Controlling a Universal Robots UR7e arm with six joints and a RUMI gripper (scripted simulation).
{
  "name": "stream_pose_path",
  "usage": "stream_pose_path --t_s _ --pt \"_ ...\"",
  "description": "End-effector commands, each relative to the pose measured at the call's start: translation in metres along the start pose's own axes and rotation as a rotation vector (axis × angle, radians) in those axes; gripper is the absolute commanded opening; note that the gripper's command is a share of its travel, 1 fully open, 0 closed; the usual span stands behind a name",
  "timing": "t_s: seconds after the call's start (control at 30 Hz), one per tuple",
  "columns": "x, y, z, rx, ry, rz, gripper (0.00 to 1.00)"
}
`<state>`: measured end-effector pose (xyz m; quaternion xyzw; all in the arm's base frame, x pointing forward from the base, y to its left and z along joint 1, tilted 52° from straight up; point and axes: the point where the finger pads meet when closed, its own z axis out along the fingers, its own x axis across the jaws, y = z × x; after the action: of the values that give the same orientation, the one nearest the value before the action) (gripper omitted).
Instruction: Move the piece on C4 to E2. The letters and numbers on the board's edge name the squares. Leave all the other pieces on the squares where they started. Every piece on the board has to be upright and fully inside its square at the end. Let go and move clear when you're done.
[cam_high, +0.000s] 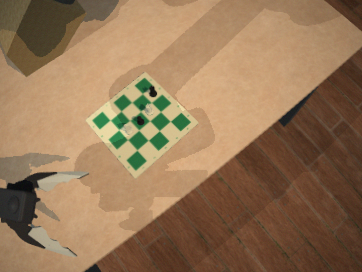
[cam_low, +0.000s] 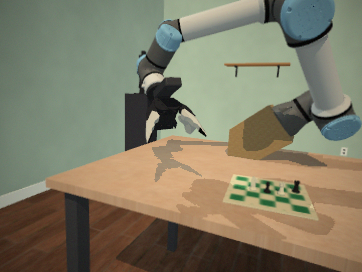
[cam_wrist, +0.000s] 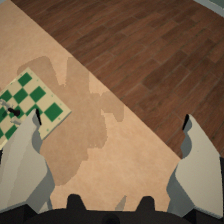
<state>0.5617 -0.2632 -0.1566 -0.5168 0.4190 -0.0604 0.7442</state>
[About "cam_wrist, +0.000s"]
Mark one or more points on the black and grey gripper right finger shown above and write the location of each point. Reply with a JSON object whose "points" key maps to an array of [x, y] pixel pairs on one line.
{"points": [[196, 186]]}

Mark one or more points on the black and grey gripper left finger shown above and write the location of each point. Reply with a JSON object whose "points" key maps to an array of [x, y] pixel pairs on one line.
{"points": [[26, 181]]}

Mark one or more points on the green and white chessboard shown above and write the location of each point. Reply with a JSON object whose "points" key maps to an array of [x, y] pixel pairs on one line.
{"points": [[27, 92]]}

